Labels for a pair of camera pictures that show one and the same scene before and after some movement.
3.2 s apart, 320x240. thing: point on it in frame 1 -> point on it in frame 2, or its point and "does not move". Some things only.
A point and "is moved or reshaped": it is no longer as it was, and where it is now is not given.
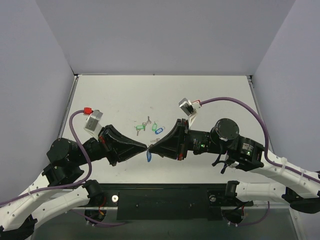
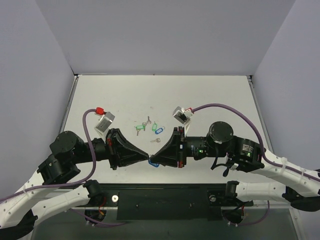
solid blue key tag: [149, 156] is moved or reshaped
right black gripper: [182, 139] -> [180, 146]
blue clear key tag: [159, 131] does not move
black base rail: [169, 202] does not move
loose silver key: [155, 140] does not move
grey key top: [149, 121] does not move
